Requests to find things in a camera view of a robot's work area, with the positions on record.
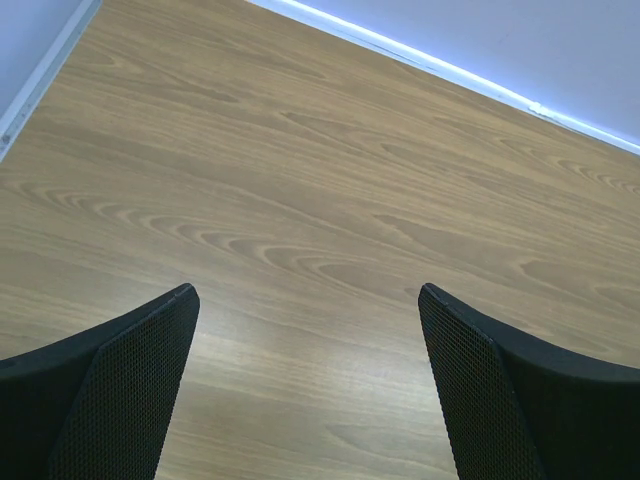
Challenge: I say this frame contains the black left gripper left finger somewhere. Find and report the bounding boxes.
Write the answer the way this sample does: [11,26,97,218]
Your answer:
[1,284,200,479]

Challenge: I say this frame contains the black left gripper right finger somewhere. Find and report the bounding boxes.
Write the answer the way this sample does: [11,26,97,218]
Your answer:
[418,283,639,479]

